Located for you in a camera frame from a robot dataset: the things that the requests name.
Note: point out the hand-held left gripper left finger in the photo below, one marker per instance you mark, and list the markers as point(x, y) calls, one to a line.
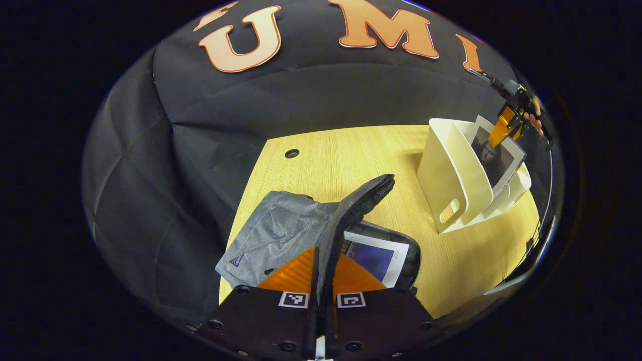
point(261, 321)

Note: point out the dark portrait cover book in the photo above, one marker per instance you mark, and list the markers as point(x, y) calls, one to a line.
point(494, 158)

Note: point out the white bookshelf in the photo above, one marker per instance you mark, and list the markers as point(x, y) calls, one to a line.
point(441, 175)

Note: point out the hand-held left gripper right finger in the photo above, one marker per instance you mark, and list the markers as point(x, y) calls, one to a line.
point(381, 321)

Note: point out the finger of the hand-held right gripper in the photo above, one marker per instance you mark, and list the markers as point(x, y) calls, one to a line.
point(501, 128)

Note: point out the blue picture cover book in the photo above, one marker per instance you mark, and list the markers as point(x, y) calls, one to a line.
point(373, 258)

